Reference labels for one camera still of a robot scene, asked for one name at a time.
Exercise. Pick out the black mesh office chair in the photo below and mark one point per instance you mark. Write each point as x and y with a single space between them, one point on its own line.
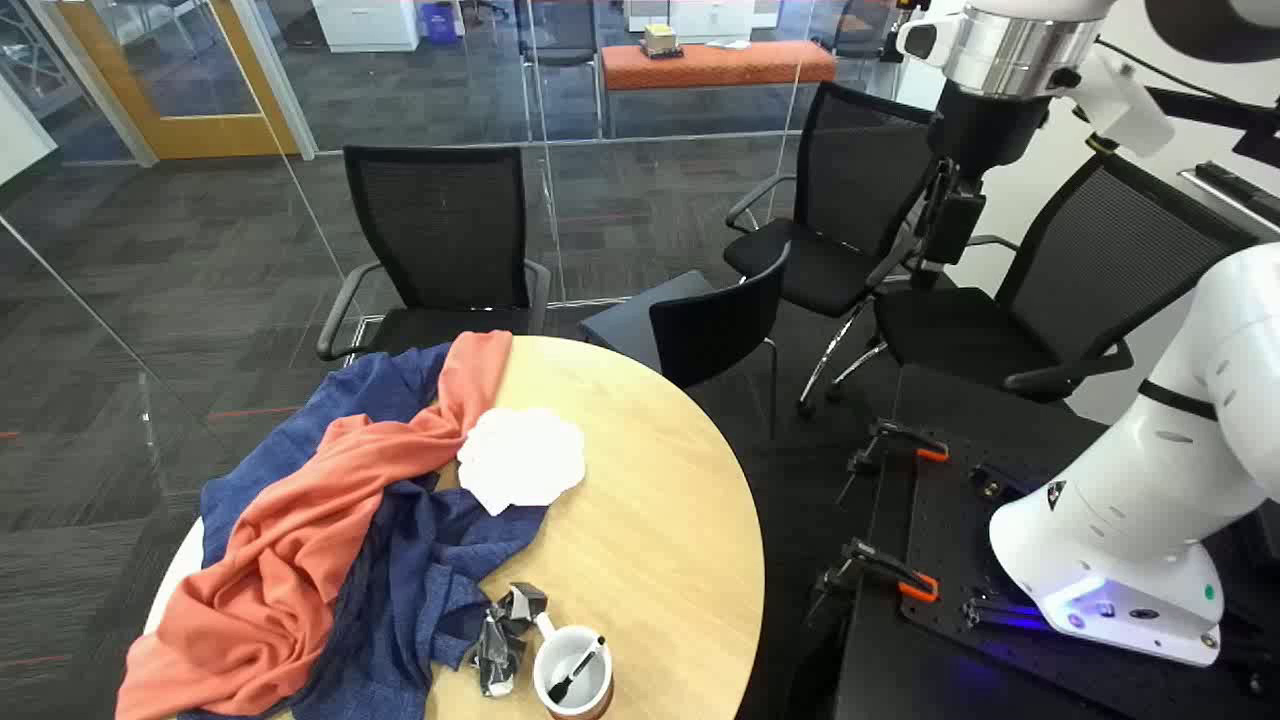
444 224

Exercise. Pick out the blue denim cloth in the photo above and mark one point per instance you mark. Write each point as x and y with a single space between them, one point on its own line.
415 589

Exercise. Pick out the black orange clamp lower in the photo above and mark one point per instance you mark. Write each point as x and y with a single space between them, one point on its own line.
856 557

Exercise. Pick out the orange cloth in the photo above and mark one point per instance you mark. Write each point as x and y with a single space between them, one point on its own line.
244 634

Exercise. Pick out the black orange clamp upper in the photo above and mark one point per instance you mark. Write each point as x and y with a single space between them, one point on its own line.
897 447

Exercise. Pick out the red white mug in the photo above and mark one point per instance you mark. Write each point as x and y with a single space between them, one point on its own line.
591 688

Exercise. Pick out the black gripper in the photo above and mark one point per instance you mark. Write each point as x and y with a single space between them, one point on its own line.
969 138

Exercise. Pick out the black chair at table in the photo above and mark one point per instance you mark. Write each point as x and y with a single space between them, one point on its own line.
688 328

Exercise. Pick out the wooden door frame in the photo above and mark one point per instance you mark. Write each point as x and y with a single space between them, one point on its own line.
184 73

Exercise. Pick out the crumpled silver foil wrapper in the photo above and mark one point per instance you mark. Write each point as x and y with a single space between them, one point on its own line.
500 638

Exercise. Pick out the black mesh chair middle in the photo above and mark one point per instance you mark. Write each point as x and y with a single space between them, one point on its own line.
856 175

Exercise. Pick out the black mesh chair right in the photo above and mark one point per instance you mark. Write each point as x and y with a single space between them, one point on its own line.
1108 250

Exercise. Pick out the orange bench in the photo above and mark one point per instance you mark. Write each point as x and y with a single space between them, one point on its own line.
769 62

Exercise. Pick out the black orange clamp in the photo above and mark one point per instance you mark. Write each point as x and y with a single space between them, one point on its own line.
856 557
897 447

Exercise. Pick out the white paper doily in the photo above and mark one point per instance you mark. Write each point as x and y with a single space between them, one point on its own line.
521 458

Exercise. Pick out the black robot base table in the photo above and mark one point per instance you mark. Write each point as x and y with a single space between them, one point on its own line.
980 648

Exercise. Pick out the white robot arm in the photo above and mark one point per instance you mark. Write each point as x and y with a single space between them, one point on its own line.
1113 547

